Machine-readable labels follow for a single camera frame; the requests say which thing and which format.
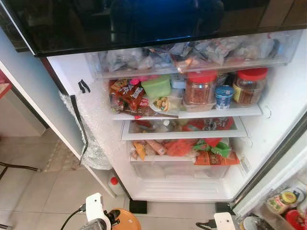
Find clear bag frozen food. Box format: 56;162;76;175
103;47;147;72
194;37;243;66

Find green snack packet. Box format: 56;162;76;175
193;138;232;158

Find pink food packet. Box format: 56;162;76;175
145;139;168;156

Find black fridge foot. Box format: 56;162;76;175
214;202;235;214
129;199;148;215

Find red-lid jar yellow label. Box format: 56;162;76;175
232;67;269;107

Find orange snack packet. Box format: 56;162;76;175
194;150;241;166

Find pink plastic lid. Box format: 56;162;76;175
129;75;145;86

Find red snack packet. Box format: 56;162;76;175
109;79;152;116

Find white round cap container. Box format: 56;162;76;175
241;215;263;230

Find orange-red plastic bag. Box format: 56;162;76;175
163;139;198;157

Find thin white fridge shelf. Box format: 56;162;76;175
111;104;263;121

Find white fridge body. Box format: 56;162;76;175
0;24;307;202

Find clear bag of peanuts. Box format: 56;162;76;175
150;96;184;115

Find white bottle red cap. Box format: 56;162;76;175
107;174;126;197

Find blue white yogurt cup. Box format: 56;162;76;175
214;85;235;111

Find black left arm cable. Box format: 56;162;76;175
59;205;88;230

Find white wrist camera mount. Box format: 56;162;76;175
85;192;112;226
213;212;237;230

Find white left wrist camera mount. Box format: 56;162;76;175
85;192;112;226

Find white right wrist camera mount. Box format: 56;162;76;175
213;212;237;230

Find clear crisper drawer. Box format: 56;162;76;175
128;138;241;181

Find white lined open fridge door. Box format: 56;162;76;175
232;113;307;230

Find yellow-lid jar green label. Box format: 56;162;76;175
266;190;298;214

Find bubble wrap sheet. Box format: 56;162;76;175
60;90;115;171

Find glossy black fridge door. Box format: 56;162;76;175
0;0;307;57

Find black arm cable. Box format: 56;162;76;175
195;219;216;230
59;205;88;230

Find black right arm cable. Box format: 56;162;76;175
195;219;216;230

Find green plastic container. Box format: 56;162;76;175
141;75;172;100

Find round orange container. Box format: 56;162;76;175
109;207;142;230

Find black tape piece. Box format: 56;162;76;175
78;79;91;94

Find white framed glass shelf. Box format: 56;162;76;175
120;117;249;141

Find yellow snack packet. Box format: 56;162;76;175
133;142;147;161

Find clear plastic food box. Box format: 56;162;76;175
182;99;216;114

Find red-lid jar red flakes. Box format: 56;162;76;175
184;70;218;107

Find red printed food packet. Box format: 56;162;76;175
181;117;235;132

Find round red container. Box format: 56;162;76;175
285;209;307;230

